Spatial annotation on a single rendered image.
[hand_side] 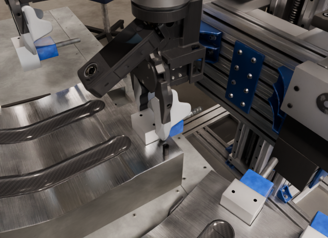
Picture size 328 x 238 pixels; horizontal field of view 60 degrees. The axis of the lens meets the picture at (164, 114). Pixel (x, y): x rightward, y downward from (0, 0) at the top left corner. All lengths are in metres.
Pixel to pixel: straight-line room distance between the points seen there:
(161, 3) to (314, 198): 1.13
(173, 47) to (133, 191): 0.22
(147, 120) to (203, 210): 0.16
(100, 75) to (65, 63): 0.50
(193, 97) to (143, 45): 1.62
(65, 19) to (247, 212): 0.90
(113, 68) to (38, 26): 0.28
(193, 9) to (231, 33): 0.37
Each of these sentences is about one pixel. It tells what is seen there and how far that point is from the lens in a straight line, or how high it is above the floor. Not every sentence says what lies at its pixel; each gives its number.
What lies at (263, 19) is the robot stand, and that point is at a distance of 0.74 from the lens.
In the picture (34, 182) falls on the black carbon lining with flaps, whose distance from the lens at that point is 0.47.
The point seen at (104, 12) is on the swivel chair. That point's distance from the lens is 2.46.
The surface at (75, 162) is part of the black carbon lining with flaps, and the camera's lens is 0.47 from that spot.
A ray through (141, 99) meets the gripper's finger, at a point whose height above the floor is 0.94.
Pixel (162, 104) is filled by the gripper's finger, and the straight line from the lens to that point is 0.38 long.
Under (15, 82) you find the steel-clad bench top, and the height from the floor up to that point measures 0.80.
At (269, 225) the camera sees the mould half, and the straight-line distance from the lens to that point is 0.45.
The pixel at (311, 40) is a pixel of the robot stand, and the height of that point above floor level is 0.95.
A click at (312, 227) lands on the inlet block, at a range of 0.45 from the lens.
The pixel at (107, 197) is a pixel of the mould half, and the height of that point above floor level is 0.87.
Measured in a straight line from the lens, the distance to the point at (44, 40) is 0.67.
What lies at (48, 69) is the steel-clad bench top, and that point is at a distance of 0.84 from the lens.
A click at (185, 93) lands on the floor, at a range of 1.99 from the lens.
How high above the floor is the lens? 1.24
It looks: 43 degrees down
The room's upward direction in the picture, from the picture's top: straight up
